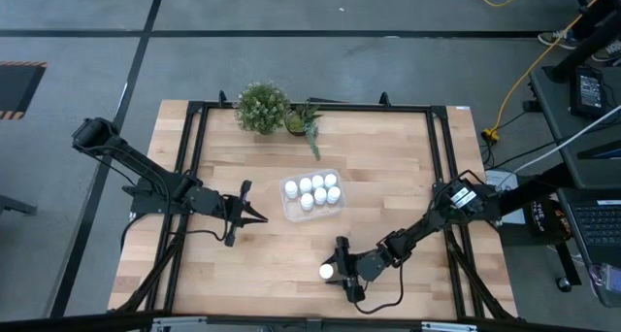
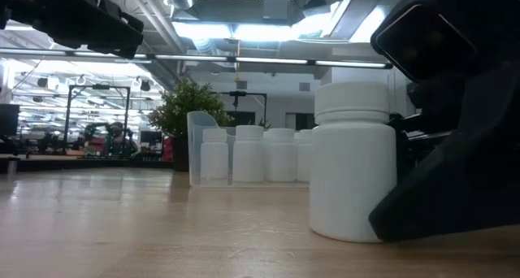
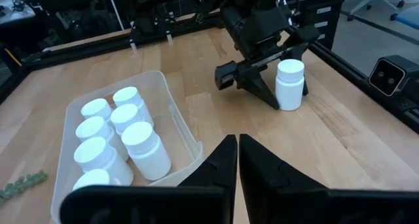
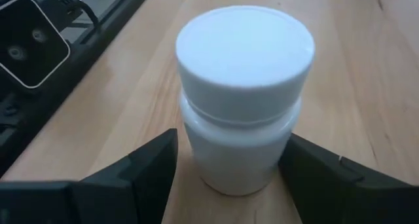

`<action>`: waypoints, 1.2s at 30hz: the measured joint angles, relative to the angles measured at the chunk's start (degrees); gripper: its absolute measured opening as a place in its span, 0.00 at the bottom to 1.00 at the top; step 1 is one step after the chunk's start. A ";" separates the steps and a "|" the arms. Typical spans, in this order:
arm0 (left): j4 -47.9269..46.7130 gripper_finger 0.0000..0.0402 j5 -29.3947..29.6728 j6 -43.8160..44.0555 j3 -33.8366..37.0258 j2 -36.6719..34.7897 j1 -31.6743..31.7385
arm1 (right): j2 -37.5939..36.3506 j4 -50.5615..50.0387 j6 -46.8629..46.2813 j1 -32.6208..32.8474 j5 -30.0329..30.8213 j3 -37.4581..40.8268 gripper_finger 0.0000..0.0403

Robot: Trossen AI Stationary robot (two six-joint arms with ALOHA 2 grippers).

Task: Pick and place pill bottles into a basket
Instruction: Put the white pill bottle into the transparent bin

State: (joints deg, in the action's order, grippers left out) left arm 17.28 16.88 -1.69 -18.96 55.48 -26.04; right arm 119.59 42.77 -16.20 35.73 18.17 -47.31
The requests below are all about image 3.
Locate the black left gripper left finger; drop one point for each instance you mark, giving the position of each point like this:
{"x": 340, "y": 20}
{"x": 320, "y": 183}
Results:
{"x": 209, "y": 204}

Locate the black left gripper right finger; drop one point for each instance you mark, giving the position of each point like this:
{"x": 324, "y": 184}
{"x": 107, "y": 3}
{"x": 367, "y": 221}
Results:
{"x": 278, "y": 201}

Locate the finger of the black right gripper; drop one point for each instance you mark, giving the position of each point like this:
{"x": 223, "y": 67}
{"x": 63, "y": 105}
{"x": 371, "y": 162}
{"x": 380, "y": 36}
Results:
{"x": 304, "y": 39}
{"x": 257, "y": 81}

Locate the clear plastic basket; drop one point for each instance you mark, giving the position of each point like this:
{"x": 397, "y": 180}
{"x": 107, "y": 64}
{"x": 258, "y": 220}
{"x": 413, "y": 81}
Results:
{"x": 176, "y": 132}

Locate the black controller box with labels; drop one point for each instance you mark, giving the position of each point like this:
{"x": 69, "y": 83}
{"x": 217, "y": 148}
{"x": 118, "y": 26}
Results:
{"x": 334, "y": 27}

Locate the white chair base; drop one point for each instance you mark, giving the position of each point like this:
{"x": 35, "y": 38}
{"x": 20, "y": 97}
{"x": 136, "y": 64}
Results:
{"x": 363, "y": 3}

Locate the potted succulent arrangement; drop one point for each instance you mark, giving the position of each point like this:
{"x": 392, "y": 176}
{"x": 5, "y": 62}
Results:
{"x": 23, "y": 184}

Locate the black stereo camera box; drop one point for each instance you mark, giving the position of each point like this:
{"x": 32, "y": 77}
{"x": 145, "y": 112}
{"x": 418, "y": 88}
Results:
{"x": 386, "y": 76}

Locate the black metal table frame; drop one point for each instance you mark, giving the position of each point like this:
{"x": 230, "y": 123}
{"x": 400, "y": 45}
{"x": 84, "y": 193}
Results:
{"x": 409, "y": 116}

